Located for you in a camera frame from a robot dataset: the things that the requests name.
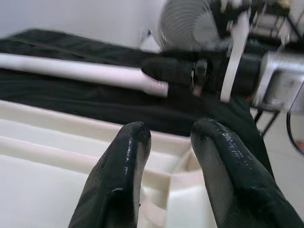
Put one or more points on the white plastic table leg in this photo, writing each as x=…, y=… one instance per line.
x=71, y=69

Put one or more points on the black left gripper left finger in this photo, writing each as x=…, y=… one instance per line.
x=114, y=180

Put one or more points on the white standing fan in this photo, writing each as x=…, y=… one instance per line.
x=187, y=26

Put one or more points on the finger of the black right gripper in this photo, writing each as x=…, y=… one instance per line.
x=168, y=70

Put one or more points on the white plastic children table top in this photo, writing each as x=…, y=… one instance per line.
x=47, y=166

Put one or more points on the black table cloth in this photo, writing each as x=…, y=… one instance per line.
x=95, y=104

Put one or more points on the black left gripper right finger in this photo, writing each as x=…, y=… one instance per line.
x=235, y=180

